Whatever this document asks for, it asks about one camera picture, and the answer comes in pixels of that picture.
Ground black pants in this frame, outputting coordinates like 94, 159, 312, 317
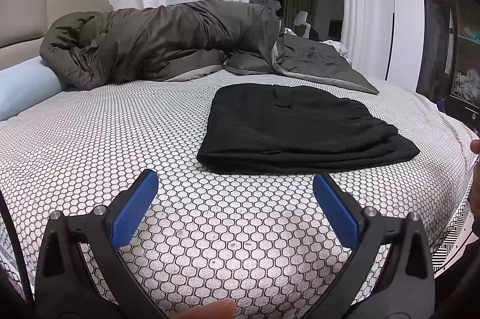
197, 84, 420, 174

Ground person's left hand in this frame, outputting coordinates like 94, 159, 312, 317
175, 299, 237, 319

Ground person's right hand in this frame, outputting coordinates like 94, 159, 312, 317
470, 139, 480, 170

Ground hexagon patterned white mattress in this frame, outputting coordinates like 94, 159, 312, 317
1, 70, 477, 318

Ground light blue pillow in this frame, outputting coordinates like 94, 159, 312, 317
0, 56, 66, 121

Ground grey-green duvet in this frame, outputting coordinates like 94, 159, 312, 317
40, 0, 378, 95

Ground white chair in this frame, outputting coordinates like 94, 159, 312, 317
293, 10, 311, 39

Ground beige upholstered headboard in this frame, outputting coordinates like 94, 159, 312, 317
1, 0, 112, 70

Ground dark open wardrobe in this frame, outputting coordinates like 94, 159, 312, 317
416, 0, 479, 133

